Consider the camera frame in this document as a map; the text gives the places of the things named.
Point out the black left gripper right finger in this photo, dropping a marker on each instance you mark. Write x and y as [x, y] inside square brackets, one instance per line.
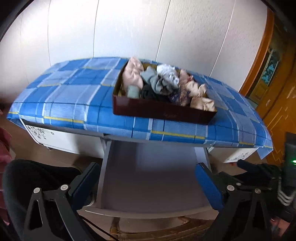
[242, 206]

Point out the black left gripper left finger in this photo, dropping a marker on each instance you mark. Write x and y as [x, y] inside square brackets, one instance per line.
[52, 215]

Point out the beige pink cloth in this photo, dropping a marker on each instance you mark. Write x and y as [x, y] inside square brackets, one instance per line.
[131, 74]

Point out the black cloth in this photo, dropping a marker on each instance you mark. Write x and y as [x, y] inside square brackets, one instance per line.
[148, 94]

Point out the black chair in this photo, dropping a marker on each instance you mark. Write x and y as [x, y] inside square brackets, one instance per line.
[21, 177]

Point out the wooden cabinet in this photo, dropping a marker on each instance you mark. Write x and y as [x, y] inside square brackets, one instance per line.
[270, 83]

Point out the dark red storage box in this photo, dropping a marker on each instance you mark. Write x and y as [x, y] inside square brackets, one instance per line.
[122, 105]

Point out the blue plaid tablecloth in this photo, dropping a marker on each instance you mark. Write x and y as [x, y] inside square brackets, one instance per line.
[78, 94]

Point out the light grey green cloth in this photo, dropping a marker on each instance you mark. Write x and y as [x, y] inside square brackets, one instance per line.
[133, 92]

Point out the dark floral cloth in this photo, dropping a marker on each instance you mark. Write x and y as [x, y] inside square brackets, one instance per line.
[180, 97]

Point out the white grey cloth in box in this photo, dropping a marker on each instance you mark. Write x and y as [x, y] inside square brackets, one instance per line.
[168, 75]

